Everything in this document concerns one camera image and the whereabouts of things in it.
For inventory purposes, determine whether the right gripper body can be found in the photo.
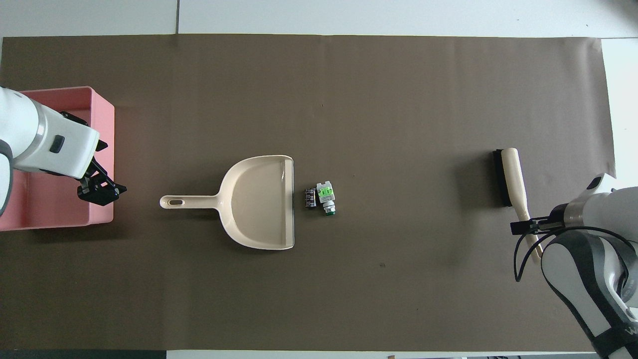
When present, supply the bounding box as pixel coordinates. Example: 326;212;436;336
547;203;568;231

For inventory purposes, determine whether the pink plastic bin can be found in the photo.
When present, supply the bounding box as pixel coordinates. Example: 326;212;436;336
0;86;116;232

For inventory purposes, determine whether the cream brush with black bristles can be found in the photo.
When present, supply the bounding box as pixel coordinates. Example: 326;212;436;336
492;148;544;260

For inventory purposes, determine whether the cream plastic dustpan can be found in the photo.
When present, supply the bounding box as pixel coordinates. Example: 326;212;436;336
159;155;296;251

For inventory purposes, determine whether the white and green electronic component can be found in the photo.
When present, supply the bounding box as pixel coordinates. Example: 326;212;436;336
316;180;337;217

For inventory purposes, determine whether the black cable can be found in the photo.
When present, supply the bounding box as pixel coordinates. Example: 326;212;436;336
513;226;638;283

